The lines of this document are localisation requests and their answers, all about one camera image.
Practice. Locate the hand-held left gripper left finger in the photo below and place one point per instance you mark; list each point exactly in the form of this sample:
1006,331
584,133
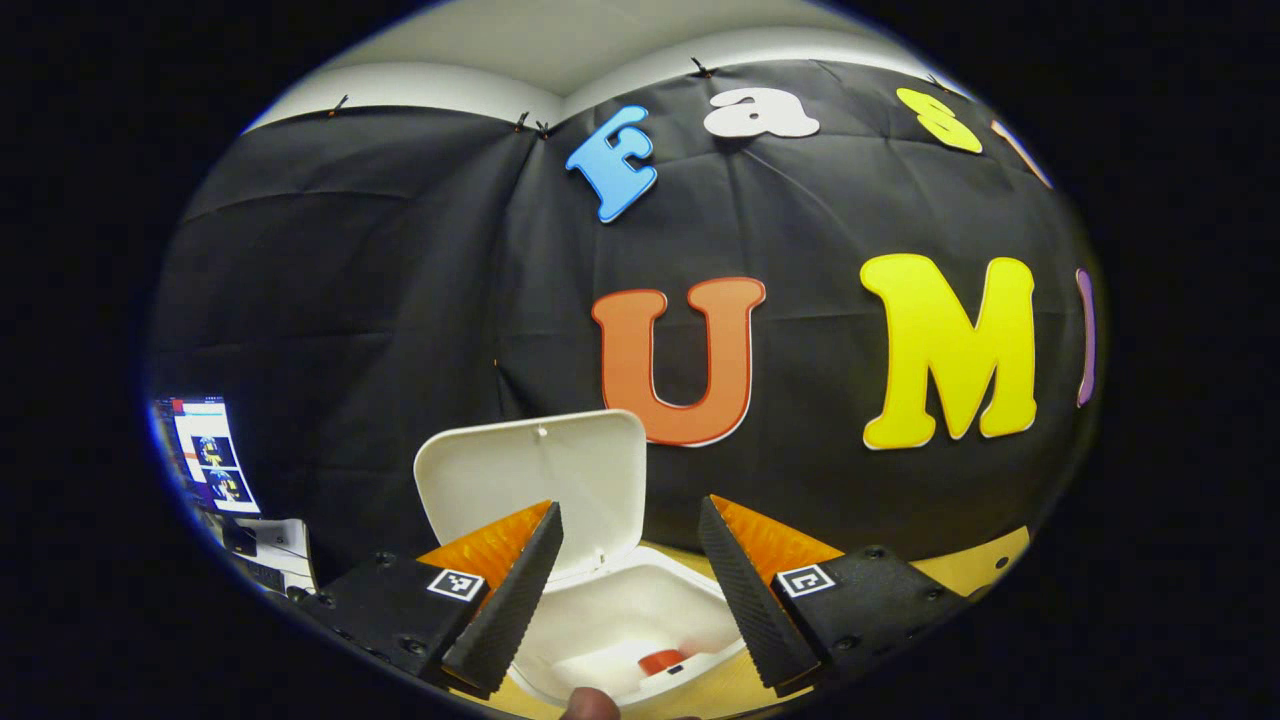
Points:
510,605

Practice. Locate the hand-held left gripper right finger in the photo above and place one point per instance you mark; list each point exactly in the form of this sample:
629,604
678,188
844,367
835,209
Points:
755,605

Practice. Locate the orange pop can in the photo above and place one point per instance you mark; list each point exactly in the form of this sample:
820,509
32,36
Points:
660,660

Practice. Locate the white desktop garbage bin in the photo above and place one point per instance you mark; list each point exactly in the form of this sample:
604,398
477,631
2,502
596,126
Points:
560,470

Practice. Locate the white side desk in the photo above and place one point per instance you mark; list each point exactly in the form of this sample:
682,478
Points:
275,550

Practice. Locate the black backdrop cloth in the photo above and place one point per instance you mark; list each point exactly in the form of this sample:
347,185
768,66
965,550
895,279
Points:
400,300

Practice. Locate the computer monitor screen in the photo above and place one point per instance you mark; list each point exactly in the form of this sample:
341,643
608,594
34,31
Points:
215,455

